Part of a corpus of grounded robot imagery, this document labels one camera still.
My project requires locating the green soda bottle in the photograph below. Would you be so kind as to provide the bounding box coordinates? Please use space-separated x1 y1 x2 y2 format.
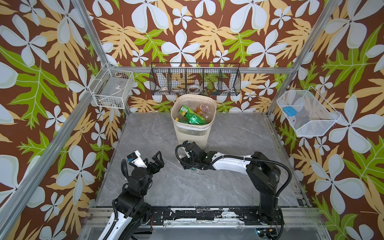
179 106 207 126
175 118 189 124

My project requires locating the brown tea bottle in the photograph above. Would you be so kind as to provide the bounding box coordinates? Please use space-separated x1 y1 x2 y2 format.
196 104 210 116

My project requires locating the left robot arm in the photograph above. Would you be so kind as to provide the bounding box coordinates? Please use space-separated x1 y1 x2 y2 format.
99 151 164 240

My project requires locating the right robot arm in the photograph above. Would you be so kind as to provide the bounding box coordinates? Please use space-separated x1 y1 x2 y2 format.
175 141 293 225

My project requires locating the beige plastic waste bin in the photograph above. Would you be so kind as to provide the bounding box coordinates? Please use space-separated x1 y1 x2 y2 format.
171 94 217 150

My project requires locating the blue object in basket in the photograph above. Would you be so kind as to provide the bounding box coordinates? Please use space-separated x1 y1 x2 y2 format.
283 106 298 117

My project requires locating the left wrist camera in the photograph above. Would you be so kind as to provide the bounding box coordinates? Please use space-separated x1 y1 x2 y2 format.
127 151 147 169

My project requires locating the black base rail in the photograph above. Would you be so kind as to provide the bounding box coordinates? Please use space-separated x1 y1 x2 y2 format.
119 205 289 229

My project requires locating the black wire wall basket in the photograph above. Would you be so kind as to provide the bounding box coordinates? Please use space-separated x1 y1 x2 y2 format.
149 62 242 96

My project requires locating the white wire basket left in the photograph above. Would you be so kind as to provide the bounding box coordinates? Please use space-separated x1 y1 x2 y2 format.
89 64 135 110

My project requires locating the white wire basket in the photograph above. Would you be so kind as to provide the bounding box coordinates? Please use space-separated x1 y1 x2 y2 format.
277 87 341 138
89 64 135 110

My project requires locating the white wire basket right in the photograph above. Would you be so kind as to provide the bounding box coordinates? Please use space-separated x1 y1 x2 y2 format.
277 87 341 138

